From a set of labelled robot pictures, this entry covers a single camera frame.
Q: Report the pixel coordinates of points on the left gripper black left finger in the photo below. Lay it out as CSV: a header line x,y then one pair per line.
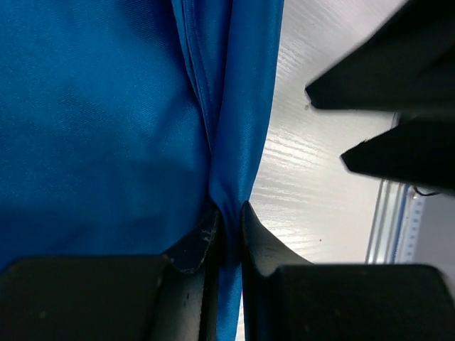
x,y
168,296

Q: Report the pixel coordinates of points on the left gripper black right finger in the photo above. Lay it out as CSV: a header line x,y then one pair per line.
x,y
286,297

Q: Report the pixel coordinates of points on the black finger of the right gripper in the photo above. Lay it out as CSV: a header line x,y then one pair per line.
x,y
407,65
419,152

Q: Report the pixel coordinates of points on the blue cloth napkin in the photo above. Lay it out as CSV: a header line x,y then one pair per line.
x,y
121,121

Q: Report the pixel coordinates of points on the white slotted cable duct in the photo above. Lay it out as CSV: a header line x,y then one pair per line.
x,y
410,227

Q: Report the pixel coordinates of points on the aluminium mounting rail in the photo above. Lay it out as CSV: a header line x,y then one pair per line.
x,y
387,223

